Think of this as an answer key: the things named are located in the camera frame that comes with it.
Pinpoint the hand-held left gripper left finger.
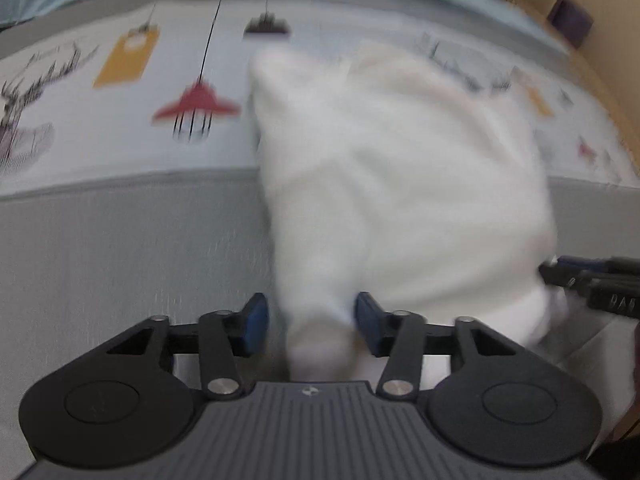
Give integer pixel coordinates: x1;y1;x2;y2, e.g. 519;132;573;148
104;293;270;402

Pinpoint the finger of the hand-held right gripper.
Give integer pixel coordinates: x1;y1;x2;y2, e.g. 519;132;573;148
538;264;640;319
554;254;640;281

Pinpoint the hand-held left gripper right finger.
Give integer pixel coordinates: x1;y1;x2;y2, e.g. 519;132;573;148
354;292;518;401

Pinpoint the white shirt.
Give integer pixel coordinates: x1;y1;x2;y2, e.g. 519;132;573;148
248;42;626;441

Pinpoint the purple board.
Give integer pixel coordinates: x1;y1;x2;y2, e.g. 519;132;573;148
547;0;595;51

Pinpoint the deer printed bed sheet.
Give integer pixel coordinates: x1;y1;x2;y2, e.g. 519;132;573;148
0;0;640;199

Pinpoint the wooden bed side rail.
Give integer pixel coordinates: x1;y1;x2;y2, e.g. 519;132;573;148
475;0;640;171

